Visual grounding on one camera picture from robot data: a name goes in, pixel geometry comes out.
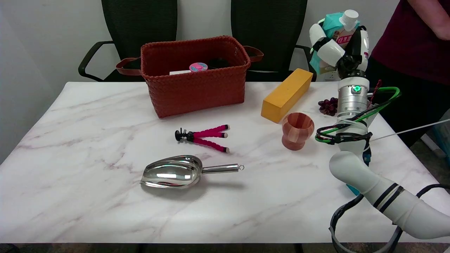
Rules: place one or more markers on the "dark purple grape bunch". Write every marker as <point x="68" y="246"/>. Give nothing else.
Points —
<point x="328" y="106"/>

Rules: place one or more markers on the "person in maroon shirt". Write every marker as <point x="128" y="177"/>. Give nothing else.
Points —
<point x="411" y="42"/>

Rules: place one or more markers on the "shiny metal scoop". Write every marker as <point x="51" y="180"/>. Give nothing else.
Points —
<point x="172" y="172"/>

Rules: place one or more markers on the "black round object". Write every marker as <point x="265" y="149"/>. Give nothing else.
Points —
<point x="218" y="63"/>

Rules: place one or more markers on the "brown woven storage basket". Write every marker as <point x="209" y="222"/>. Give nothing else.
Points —
<point x="197" y="89"/>

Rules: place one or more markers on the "white flat box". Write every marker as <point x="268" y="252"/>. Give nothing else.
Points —
<point x="180" y="72"/>

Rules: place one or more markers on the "brown wooden cup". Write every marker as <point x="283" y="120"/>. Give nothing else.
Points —
<point x="297" y="135"/>

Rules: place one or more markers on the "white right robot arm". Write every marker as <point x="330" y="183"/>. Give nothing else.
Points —
<point x="353" y="100"/>

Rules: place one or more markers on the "yellow rectangular block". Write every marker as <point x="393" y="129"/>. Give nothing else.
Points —
<point x="286" y="94"/>

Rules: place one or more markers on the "pink round tin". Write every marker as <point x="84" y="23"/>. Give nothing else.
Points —
<point x="198" y="67"/>

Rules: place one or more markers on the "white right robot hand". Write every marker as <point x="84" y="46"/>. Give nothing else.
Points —
<point x="332" y="52"/>

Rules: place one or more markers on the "pink flexible mini tripod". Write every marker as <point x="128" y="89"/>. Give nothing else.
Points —
<point x="207" y="134"/>

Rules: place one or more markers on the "teal small box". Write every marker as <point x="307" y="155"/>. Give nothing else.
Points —
<point x="352" y="189"/>

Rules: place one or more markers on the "black mesh office chair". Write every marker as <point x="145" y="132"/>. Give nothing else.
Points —
<point x="140" y="24"/>
<point x="269" y="28"/>

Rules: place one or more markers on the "thin white rod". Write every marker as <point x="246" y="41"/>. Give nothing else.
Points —
<point x="411" y="130"/>

